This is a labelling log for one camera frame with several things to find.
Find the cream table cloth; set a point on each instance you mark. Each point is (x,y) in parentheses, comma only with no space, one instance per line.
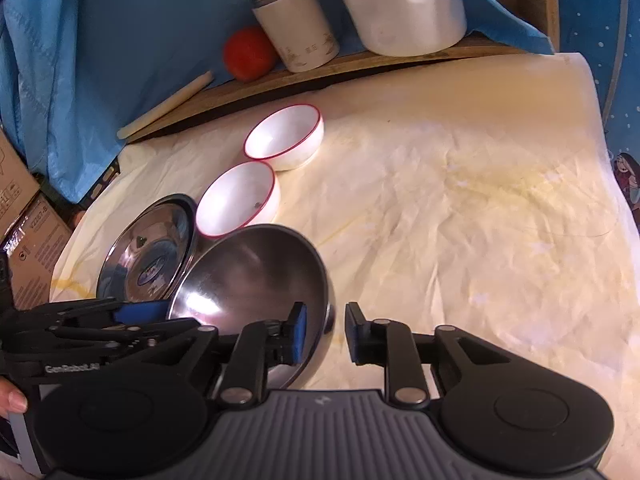
(450,185)

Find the blue polka-dot fabric cover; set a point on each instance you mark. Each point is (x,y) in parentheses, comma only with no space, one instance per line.
(600,60)

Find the white bottle blue lid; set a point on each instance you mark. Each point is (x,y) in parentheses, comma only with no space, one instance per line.
(405,5)

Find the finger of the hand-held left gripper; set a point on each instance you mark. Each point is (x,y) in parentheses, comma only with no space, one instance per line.
(142,311)
(150,337)

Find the printed cardboard box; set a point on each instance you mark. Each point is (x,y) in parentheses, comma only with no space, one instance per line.
(40,255)

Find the large steel plate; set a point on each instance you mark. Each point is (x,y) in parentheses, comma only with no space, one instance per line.
(197,232)

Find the steel bowl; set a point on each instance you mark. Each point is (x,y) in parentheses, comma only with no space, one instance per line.
(250,275)

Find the person's left hand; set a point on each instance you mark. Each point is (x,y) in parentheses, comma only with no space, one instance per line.
(12,397)

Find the wooden panel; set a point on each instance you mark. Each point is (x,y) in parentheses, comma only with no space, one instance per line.
(537,5)

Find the wooden shelf board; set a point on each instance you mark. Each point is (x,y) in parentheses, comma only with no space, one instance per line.
(350,70)

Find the white bowl red rim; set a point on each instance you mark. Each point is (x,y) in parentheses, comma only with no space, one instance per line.
(282,135)
(235,200)

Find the red tomato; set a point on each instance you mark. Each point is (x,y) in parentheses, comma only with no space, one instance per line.
(249,54)

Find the white rolling pin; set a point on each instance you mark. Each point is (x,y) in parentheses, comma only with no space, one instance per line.
(165,105)

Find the blue work coat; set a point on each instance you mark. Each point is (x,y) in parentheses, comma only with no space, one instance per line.
(125,25)

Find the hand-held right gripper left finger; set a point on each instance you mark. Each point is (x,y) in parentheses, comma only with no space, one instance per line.
(299,332)

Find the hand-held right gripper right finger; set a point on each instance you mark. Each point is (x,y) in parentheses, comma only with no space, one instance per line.
(352,332)

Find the white thermos cup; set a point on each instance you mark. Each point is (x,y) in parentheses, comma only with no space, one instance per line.
(300,30)

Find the open cardboard box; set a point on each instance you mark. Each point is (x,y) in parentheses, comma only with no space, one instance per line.
(15,185)

